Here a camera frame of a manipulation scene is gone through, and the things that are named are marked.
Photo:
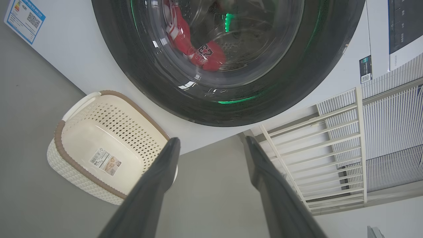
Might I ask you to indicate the blue energy label sticker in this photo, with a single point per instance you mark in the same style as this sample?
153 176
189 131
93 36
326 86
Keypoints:
24 19

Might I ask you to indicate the white front-load washing machine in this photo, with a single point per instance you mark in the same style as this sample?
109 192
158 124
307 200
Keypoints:
82 49

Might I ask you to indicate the cream plastic laundry basket brown rim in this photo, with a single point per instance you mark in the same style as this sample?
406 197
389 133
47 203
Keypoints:
99 138

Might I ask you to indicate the small dark QR code sticker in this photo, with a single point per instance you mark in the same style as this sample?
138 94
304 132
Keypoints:
365 69

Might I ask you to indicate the red jersey with number print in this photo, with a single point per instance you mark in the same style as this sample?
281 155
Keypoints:
211 61

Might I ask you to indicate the white appliance with dark panel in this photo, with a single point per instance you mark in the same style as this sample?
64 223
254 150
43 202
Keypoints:
378 33

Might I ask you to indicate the black round machine door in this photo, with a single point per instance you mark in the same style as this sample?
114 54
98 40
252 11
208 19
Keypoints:
148 82

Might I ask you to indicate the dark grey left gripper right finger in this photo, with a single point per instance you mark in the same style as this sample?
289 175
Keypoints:
281 205

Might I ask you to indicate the paper product label sticker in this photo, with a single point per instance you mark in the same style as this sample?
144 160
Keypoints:
105 162

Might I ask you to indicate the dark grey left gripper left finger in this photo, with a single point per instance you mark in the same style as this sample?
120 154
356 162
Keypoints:
148 198

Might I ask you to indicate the red and white garment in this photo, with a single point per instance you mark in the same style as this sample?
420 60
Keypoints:
180 33

